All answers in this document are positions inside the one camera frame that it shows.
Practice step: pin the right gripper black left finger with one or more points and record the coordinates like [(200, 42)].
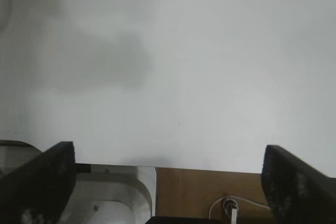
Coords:
[(34, 190)]

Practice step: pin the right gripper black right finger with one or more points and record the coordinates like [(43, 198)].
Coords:
[(302, 195)]

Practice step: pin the silver round connector plug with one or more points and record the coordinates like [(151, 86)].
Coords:
[(232, 212)]

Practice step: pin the white metal mount plate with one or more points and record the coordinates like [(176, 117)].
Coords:
[(118, 195)]

